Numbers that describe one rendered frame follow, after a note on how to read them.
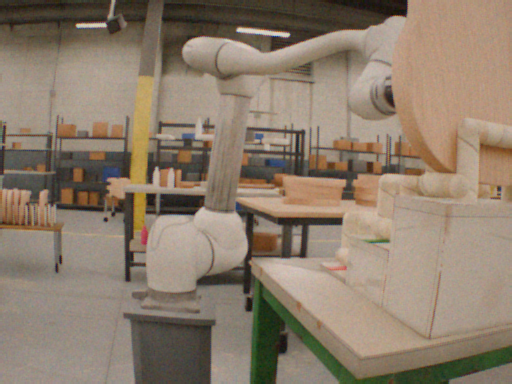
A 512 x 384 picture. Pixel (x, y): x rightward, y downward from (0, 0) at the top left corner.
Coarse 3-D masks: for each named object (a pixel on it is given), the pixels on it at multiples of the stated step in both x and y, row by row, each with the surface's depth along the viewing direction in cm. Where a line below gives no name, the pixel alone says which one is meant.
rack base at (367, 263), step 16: (352, 240) 77; (352, 256) 77; (368, 256) 70; (384, 256) 64; (352, 272) 76; (368, 272) 70; (384, 272) 64; (352, 288) 76; (368, 288) 69; (384, 288) 64
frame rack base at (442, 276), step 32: (416, 224) 56; (448, 224) 49; (480, 224) 50; (416, 256) 55; (448, 256) 49; (480, 256) 50; (416, 288) 54; (448, 288) 49; (480, 288) 50; (416, 320) 53; (448, 320) 50; (480, 320) 51
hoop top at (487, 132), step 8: (464, 120) 51; (472, 120) 50; (480, 120) 51; (464, 128) 50; (472, 128) 50; (480, 128) 50; (488, 128) 50; (496, 128) 51; (504, 128) 51; (480, 136) 50; (488, 136) 50; (496, 136) 51; (504, 136) 51; (488, 144) 52; (496, 144) 52; (504, 144) 52
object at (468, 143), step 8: (464, 136) 50; (472, 136) 50; (464, 144) 50; (472, 144) 50; (464, 152) 50; (472, 152) 50; (464, 160) 50; (472, 160) 50; (464, 168) 50; (472, 168) 50; (464, 176) 50; (472, 176) 50; (472, 184) 50; (472, 192) 50; (456, 200) 52; (464, 200) 51; (472, 200) 50
